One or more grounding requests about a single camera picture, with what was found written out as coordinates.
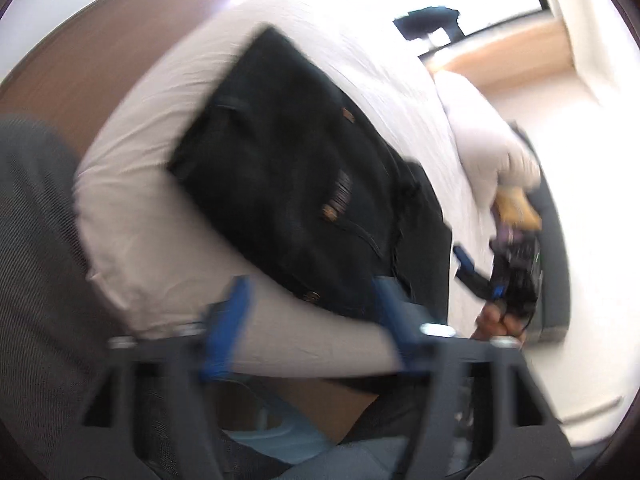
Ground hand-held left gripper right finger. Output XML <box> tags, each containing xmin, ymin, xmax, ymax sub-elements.
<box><xmin>373</xmin><ymin>277</ymin><xmax>572</xmax><ymax>480</ymax></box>

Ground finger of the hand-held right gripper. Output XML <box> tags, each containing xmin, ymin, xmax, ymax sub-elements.
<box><xmin>451</xmin><ymin>244</ymin><xmax>497</xmax><ymax>302</ymax></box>

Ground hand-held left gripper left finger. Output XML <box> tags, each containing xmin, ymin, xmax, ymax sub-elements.
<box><xmin>80</xmin><ymin>275</ymin><xmax>253</xmax><ymax>480</ymax></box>

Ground black pants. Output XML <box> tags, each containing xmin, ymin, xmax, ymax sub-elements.
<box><xmin>167</xmin><ymin>25</ymin><xmax>453</xmax><ymax>322</ymax></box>

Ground person's right hand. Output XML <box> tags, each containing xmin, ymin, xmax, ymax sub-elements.
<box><xmin>472</xmin><ymin>302</ymin><xmax>527</xmax><ymax>344</ymax></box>

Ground purple pillow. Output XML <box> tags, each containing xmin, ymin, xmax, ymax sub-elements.
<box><xmin>490</xmin><ymin>225</ymin><xmax>516</xmax><ymax>256</ymax></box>

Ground yellow pillow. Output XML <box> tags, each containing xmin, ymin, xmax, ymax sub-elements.
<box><xmin>492</xmin><ymin>186</ymin><xmax>543</xmax><ymax>233</ymax></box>

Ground light blue item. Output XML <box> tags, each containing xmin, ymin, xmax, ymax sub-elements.
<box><xmin>222</xmin><ymin>390</ymin><xmax>331</xmax><ymax>463</ymax></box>

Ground bed with white sheet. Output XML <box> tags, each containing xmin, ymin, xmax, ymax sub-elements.
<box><xmin>74</xmin><ymin>0</ymin><xmax>493</xmax><ymax>382</ymax></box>

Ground white pillow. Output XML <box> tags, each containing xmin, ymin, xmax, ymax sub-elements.
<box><xmin>432</xmin><ymin>70</ymin><xmax>542</xmax><ymax>211</ymax></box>

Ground person's grey trousers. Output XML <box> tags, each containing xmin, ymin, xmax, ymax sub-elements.
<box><xmin>0</xmin><ymin>115</ymin><xmax>416</xmax><ymax>480</ymax></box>

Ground dark hanging garment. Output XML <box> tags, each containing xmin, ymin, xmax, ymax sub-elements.
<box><xmin>392</xmin><ymin>5</ymin><xmax>461</xmax><ymax>43</ymax></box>

